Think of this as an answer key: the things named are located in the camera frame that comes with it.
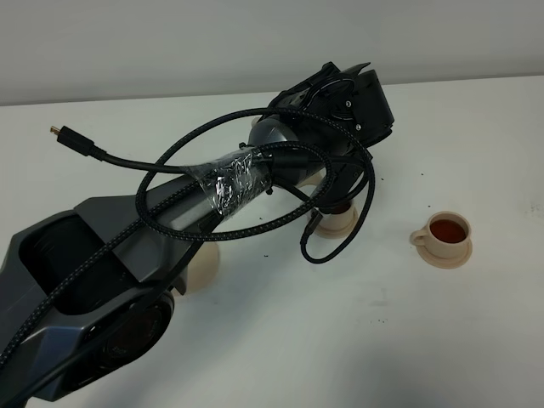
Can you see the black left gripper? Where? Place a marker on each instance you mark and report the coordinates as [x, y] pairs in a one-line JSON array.
[[354, 100]]

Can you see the beige teapot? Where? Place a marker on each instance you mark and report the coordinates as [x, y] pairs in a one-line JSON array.
[[272, 130]]

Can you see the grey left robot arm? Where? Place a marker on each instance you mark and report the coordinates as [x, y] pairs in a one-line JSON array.
[[90, 290]]

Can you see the large beige teapot saucer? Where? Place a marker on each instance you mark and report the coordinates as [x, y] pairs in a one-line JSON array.
[[203, 268]]

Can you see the left beige teacup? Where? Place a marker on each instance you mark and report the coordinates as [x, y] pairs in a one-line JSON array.
[[346, 207]]

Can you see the beige teacup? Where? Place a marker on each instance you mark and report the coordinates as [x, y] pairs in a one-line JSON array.
[[346, 207], [446, 235]]

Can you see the left beige saucer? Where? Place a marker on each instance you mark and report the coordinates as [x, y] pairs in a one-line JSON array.
[[335, 226]]

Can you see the right beige teacup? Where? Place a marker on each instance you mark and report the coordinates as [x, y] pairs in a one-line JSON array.
[[446, 235]]

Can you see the right beige saucer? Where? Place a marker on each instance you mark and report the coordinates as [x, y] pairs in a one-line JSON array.
[[445, 263]]

